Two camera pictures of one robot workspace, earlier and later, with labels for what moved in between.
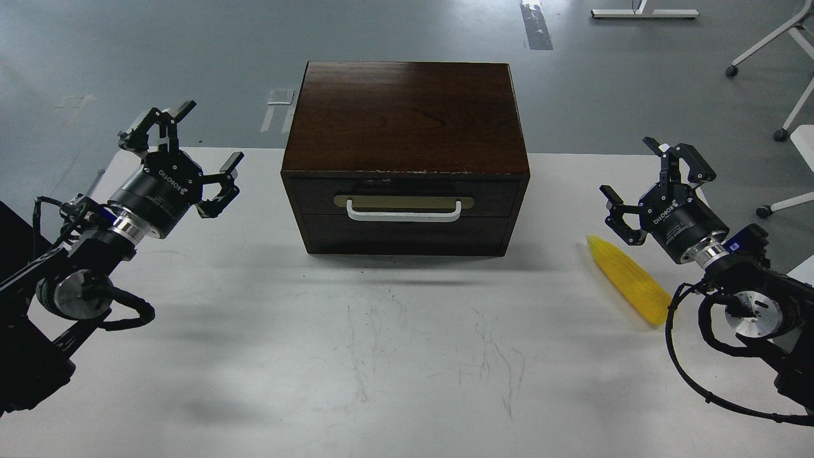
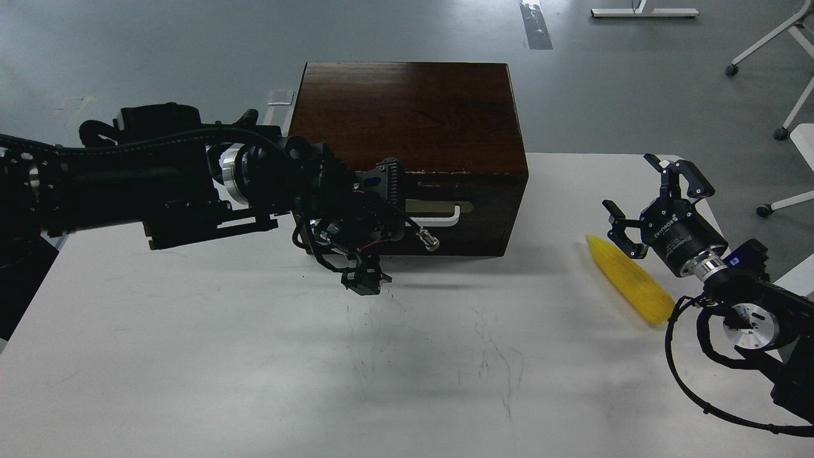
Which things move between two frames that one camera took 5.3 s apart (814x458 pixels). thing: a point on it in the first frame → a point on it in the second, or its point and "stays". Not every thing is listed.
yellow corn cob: [650, 299] stays
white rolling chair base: [803, 30] stays
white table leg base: [636, 13] stays
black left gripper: [172, 180] → [332, 201]
